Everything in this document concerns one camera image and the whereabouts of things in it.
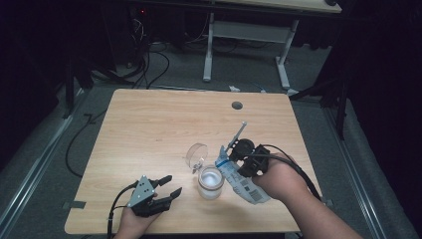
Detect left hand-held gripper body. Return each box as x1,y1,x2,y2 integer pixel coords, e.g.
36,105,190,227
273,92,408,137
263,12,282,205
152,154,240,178
126,174,172,219

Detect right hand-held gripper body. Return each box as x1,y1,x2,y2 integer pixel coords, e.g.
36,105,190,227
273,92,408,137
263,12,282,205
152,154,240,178
225,120,272,178

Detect white and blue pouch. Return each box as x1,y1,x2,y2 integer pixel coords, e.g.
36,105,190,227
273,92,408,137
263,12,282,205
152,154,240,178
214,145,272,206

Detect clear glass jar with lid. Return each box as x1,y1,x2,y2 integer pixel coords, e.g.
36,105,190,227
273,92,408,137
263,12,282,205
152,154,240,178
185,142,227,201

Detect person's left hand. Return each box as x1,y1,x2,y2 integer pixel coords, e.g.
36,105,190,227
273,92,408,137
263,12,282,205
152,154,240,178
113,205,161,239

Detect person's right hand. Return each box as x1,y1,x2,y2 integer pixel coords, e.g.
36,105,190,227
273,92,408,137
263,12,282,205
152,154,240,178
251,154,312,203

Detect black tripod stand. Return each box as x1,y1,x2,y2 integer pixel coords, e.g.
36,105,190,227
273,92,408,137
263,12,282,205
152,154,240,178
288,75,353,141

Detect white-framed desk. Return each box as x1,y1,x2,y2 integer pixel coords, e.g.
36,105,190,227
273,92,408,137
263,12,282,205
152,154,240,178
202,0,342,92

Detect left hand-held gripper black cable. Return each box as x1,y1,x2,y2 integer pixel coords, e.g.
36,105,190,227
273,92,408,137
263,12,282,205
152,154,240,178
106,180,138,239

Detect hand-held gripper black cable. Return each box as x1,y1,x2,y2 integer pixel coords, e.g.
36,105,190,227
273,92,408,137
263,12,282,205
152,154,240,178
106,180,138,239
248,143,323,202

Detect right hand-held gripper black cable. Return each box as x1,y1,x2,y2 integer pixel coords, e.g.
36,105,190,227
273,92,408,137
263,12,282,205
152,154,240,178
248,143,323,202

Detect black cable on floor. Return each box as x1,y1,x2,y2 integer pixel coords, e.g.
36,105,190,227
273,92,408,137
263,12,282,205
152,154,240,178
65,109,107,178

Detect metal floor rail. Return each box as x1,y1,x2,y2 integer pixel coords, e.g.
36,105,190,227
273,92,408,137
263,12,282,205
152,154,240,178
322,106,389,239
0,89,88,233

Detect bundle of black cables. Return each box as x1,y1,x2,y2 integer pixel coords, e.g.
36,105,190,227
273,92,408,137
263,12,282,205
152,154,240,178
93,16,171,90

